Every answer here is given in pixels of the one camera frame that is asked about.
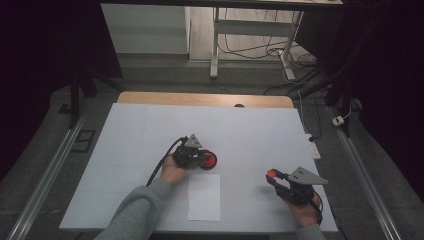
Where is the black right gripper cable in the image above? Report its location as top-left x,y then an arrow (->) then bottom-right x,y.
313,192 -> 325,225

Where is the aluminium floor rail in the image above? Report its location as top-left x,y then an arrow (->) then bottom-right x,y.
328,106 -> 403,240
6,106 -> 92,240

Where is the white desk frame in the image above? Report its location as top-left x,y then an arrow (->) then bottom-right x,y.
209,6 -> 306,81

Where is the white power strip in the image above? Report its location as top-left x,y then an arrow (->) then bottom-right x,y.
305,133 -> 322,160

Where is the round red ink pad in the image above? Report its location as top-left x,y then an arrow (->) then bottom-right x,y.
199,150 -> 218,171

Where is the white cabinet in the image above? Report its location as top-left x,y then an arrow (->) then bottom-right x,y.
100,3 -> 191,55

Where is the tangle of floor cables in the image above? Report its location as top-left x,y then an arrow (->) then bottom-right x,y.
218,8 -> 322,96

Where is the person's left hand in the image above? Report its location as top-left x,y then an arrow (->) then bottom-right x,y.
160,154 -> 192,186

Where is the black metal stand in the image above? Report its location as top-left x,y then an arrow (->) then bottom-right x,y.
67,63 -> 127,130
292,64 -> 355,138

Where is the large white table cover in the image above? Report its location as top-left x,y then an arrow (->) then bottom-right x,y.
59,102 -> 339,233

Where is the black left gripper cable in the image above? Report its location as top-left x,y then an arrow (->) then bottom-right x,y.
145,136 -> 188,188

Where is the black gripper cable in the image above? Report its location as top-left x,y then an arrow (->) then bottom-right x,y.
145,136 -> 188,188
313,192 -> 325,225

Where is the white paper sheet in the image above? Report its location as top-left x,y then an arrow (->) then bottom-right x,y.
187,173 -> 221,222

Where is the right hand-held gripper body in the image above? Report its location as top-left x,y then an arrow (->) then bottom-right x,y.
274,166 -> 330,206

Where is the person's right hand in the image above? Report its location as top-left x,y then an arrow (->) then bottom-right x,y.
285,191 -> 324,229

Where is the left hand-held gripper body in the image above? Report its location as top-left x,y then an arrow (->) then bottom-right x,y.
171,133 -> 205,170

